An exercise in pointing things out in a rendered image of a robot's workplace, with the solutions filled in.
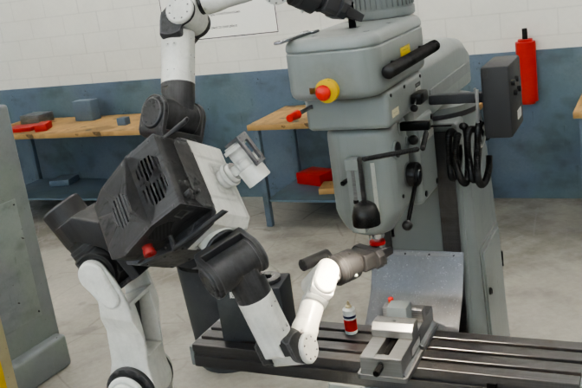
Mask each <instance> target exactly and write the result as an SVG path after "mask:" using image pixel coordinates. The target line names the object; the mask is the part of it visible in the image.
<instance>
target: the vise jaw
mask: <svg viewBox="0 0 582 388"><path fill-rule="evenodd" d="M417 330H418V326H417V319H413V318H401V317H389V316H377V317H376V318H375V319H374V321H373V322H372V337H383V338H393V339H404V340H413V339H414V337H415V335H416V334H417Z"/></svg>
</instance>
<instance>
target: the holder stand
mask: <svg viewBox="0 0 582 388"><path fill-rule="evenodd" d="M262 273H264V274H265V276H266V278H267V280H268V283H269V285H270V287H271V288H272V290H273V292H274V294H275V298H276V299H277V301H278V303H279V305H280V307H281V310H282V312H283V313H284V315H285V317H286V319H287V321H288V324H289V325H290V327H291V326H292V323H293V322H294V319H295V317H296V315H295V309H294V298H293V292H292V286H291V280H290V273H279V272H275V271H265V272H262ZM260 274H261V273H260ZM217 306H218V312H219V317H220V321H221V327H222V332H223V340H224V341H256V340H255V337H254V335H253V333H252V332H251V330H250V328H249V325H248V323H247V321H246V320H245V318H244V316H243V313H242V311H241V309H240V307H239V306H238V304H237V302H236V299H235V297H234V295H233V294H232V292H231V291H230V292H229V293H227V294H226V295H225V297H223V298H222V299H221V300H218V299H217Z"/></svg>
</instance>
